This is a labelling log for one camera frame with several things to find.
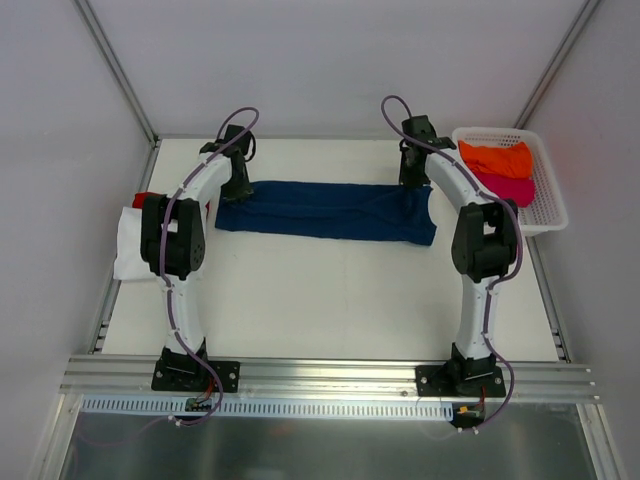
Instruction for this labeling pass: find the aluminium mounting rail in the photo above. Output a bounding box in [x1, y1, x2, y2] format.
[60, 355, 602, 404]

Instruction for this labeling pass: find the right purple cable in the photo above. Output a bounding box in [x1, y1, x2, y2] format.
[380, 95, 525, 434]

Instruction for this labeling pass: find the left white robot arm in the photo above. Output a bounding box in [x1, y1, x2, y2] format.
[140, 124, 255, 398]

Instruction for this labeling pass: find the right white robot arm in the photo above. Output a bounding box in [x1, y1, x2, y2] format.
[399, 115, 522, 398]

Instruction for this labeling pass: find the folded red t shirt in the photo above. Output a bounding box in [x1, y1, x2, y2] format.
[132, 191, 166, 210]

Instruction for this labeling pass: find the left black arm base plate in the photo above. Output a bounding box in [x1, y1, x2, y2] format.
[151, 356, 240, 393]

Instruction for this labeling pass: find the orange t shirt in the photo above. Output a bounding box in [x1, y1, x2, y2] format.
[458, 141, 534, 180]

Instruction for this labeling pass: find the white slotted cable duct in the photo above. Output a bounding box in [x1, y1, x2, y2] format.
[80, 395, 454, 422]

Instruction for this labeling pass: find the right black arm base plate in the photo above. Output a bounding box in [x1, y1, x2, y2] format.
[415, 364, 506, 398]

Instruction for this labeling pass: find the pink t shirt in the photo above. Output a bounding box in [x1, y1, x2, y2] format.
[477, 173, 535, 208]

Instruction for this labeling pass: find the folded white t shirt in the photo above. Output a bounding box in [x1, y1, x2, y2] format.
[111, 203, 211, 282]

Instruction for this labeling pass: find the white plastic basket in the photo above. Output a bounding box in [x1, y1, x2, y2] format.
[452, 127, 568, 236]

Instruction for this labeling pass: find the navy blue t shirt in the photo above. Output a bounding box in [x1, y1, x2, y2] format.
[215, 181, 437, 247]

